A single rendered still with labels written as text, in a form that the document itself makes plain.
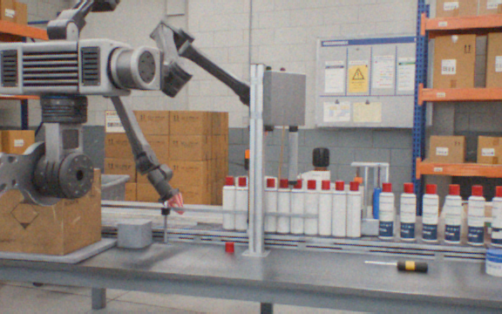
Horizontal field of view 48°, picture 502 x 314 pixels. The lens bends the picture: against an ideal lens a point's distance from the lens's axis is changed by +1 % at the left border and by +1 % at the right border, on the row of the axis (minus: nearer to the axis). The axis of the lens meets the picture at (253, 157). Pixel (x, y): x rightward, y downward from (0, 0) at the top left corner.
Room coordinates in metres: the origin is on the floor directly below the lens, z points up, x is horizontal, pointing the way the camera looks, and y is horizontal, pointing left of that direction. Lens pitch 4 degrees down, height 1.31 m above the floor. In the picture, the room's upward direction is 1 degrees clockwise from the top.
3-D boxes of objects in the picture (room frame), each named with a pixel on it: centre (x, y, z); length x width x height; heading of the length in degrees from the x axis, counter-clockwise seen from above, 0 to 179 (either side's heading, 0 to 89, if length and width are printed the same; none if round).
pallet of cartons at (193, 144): (6.03, 0.91, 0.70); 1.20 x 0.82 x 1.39; 74
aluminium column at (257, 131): (1.96, -0.01, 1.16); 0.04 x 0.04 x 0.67; 76
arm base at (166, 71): (1.71, 0.30, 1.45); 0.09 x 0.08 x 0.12; 69
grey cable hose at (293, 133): (1.98, -0.14, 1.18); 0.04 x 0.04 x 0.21
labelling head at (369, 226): (2.10, -0.44, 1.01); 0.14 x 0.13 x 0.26; 76
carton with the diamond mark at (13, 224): (1.98, 0.74, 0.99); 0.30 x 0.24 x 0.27; 75
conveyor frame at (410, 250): (2.12, -0.01, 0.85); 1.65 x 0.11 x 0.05; 76
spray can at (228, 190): (2.14, 0.09, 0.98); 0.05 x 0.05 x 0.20
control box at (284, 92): (2.01, -0.09, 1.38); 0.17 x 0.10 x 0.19; 131
